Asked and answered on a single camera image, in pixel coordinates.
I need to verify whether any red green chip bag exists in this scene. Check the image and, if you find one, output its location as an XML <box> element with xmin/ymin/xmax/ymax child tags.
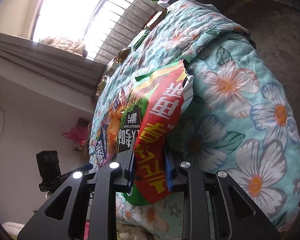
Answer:
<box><xmin>118</xmin><ymin>60</ymin><xmax>193</xmax><ymax>206</ymax></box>

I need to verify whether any gold crumpled snack wrapper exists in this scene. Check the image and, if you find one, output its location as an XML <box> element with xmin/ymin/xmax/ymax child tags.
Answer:
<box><xmin>115</xmin><ymin>47</ymin><xmax>132</xmax><ymax>64</ymax></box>

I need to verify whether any green snack packet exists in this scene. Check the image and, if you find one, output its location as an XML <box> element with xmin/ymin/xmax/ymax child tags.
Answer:
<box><xmin>133</xmin><ymin>29</ymin><xmax>149</xmax><ymax>50</ymax></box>

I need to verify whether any orange biscuit packet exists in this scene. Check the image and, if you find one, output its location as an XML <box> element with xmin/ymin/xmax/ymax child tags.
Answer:
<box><xmin>143</xmin><ymin>8</ymin><xmax>167</xmax><ymax>31</ymax></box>

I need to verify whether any black camera device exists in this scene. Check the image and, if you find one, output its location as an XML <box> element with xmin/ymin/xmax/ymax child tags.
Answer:
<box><xmin>36</xmin><ymin>151</ymin><xmax>61</xmax><ymax>192</ymax></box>

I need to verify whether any yellow snack wrapper far left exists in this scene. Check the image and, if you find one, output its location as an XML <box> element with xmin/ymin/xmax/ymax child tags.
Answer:
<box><xmin>96</xmin><ymin>75</ymin><xmax>108</xmax><ymax>96</ymax></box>

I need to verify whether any balcony railing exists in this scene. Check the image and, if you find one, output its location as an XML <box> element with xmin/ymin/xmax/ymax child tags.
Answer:
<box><xmin>83</xmin><ymin>0</ymin><xmax>160</xmax><ymax>63</ymax></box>

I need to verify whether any floral turquoise quilt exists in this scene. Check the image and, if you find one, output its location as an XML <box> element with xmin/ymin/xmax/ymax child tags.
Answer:
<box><xmin>89</xmin><ymin>0</ymin><xmax>300</xmax><ymax>239</ymax></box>

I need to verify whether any beige wafer snack pack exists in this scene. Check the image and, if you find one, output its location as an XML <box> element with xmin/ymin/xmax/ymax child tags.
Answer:
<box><xmin>104</xmin><ymin>57</ymin><xmax>119</xmax><ymax>77</ymax></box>

